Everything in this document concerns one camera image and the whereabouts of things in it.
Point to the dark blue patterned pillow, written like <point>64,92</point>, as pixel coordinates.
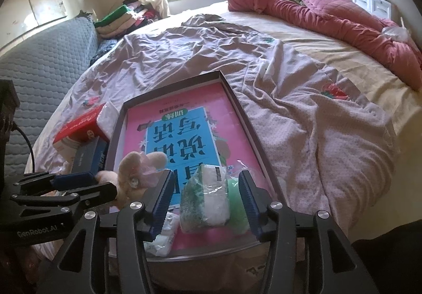
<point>102,48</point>

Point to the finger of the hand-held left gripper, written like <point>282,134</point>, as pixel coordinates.
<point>99,193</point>
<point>75,179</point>

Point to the red quilt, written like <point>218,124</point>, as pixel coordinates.
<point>329,17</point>

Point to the pink book box tray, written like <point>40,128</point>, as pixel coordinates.
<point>148,116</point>

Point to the green sponge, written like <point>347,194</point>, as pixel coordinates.
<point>204,201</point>

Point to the grey quilted headboard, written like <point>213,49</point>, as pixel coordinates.
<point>49,66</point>

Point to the clear plastic bag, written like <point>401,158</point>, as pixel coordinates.
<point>395,34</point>

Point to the pale purple printed blanket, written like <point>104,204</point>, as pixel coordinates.
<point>296,99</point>

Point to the beige bed sheet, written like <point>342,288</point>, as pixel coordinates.
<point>362,70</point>

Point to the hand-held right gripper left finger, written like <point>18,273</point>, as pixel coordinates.
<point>161,208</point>

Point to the red and white tissue box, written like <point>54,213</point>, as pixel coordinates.
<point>79,126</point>

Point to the stack of folded clothes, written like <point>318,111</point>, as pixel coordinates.
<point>115,17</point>

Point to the dark blue box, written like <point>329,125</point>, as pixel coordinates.
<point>87,155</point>

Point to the pale pink plush toy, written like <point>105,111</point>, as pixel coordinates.
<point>138,165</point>

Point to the white floral tissue pack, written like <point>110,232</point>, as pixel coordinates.
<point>161,238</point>

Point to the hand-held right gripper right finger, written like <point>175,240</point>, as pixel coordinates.
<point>250,208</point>

